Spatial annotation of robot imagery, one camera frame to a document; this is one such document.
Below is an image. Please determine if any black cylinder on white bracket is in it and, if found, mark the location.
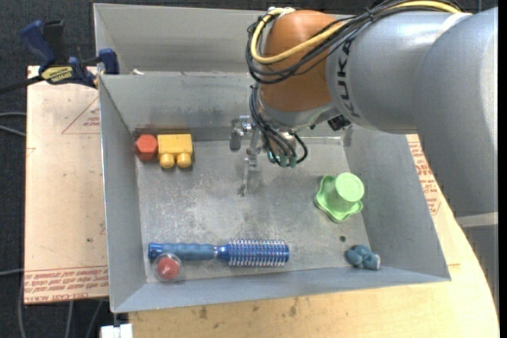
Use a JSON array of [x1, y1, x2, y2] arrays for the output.
[[326, 113, 353, 132]]

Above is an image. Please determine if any grey metal bin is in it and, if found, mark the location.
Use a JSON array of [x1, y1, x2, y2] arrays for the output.
[[93, 2, 452, 314]]

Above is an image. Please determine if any yellow toy brick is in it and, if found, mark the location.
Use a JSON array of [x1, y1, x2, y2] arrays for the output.
[[157, 133, 195, 170]]

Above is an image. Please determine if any brown cardboard board red print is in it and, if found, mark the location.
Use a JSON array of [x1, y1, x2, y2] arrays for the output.
[[23, 65, 463, 306]]

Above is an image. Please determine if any clear ball with red core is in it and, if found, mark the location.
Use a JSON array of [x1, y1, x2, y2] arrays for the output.
[[151, 253, 185, 284]]

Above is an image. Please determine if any blue-grey lumpy toy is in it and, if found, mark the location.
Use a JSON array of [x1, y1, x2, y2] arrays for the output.
[[344, 244, 382, 272]]

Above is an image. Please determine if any blue hairbrush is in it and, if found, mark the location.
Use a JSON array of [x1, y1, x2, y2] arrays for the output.
[[147, 237, 291, 268]]

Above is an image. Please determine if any red hexagonal block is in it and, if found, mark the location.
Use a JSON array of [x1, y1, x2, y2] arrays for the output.
[[134, 134, 159, 162]]

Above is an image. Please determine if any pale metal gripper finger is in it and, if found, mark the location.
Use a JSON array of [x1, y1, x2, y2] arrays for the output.
[[249, 167, 261, 196], [237, 169, 250, 198]]

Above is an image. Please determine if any green plastic cup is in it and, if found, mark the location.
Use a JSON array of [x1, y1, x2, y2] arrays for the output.
[[313, 171, 366, 224]]

